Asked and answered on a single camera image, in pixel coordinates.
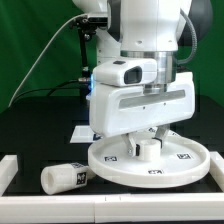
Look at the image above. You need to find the white marker sheet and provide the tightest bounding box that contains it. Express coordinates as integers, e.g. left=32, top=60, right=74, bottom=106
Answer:
left=70, top=125, right=101, bottom=143

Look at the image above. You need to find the white round table top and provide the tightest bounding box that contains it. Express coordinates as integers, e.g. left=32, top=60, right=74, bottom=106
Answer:
left=88, top=132, right=210, bottom=188

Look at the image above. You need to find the black cable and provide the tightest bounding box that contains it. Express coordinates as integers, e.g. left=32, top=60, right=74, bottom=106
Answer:
left=8, top=78, right=88, bottom=107

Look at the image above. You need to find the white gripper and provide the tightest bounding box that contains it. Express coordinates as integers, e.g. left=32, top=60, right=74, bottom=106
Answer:
left=89, top=72, right=195, bottom=157

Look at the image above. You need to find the white left fence block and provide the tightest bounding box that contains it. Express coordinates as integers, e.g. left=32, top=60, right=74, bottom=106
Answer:
left=0, top=155, right=18, bottom=197

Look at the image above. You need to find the white cable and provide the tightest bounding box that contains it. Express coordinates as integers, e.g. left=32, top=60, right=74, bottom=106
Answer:
left=7, top=13, right=88, bottom=108

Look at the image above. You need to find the white fence block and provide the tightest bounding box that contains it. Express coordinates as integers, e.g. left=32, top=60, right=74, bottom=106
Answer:
left=210, top=152, right=224, bottom=192
left=0, top=155, right=18, bottom=197

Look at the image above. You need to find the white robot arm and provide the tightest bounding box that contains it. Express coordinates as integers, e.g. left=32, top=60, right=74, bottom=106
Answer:
left=72, top=0, right=210, bottom=155

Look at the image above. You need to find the grey braided cable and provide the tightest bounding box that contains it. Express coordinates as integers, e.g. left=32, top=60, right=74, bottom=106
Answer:
left=176, top=7, right=198, bottom=66

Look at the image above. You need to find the white right fence block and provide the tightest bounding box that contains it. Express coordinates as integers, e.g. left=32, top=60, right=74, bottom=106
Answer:
left=210, top=152, right=224, bottom=192

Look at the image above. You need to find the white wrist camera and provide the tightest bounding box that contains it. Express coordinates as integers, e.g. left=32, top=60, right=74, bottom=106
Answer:
left=93, top=58, right=157, bottom=87

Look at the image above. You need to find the white front fence rail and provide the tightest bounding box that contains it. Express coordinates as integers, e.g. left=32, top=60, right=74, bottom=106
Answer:
left=0, top=193, right=224, bottom=224

